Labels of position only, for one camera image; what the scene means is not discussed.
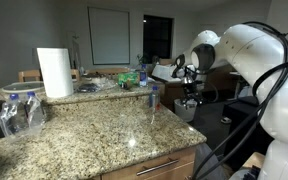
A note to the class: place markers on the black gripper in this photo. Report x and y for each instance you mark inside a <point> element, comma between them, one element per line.
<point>192,88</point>

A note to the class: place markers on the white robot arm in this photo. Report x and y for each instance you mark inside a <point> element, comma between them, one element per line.
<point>250,50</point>

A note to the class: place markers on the white waste bin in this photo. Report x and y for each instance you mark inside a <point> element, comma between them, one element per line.
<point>184,112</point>

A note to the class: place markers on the red label water bottle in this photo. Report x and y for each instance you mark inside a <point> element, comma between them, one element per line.
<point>155,99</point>

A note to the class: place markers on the blue label water bottle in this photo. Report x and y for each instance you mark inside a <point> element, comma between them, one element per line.
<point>143,77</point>

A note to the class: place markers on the clear packed water bottle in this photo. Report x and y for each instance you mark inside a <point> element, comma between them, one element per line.
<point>13,116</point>
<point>34,111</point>

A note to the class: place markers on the pack of water bottles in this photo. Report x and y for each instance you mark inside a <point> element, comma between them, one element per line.
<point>20,116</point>

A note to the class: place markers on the white open box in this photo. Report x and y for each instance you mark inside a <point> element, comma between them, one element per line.
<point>162,71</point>

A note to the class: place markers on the black cabinet stand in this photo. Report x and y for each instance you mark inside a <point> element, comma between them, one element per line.
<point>240,133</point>

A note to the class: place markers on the green potted plant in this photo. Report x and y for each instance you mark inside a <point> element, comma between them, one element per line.
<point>143,59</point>

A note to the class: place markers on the clear plastic bag blue print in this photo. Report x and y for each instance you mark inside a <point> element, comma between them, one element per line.
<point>204,163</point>

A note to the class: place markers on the green box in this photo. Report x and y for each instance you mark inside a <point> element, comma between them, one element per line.
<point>128,79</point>

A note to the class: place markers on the dark window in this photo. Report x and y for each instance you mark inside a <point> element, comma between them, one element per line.
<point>157,36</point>

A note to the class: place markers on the wooden cabinet drawer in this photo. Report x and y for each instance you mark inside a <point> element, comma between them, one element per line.
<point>170,173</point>

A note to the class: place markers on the white projection screen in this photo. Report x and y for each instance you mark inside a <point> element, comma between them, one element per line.
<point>109,36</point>

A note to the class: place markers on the small black item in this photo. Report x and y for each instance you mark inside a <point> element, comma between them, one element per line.
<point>88,88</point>

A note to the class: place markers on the wooden chair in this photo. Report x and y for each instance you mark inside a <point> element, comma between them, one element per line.
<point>29,75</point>
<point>75,74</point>

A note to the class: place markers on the white paper towel roll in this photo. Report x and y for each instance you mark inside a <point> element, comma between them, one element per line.
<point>55,73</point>

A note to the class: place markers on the covered white bowl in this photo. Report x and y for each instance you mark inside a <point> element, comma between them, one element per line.
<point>22,87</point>

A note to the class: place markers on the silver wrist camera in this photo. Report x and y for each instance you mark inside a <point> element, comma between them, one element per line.
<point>188,79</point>

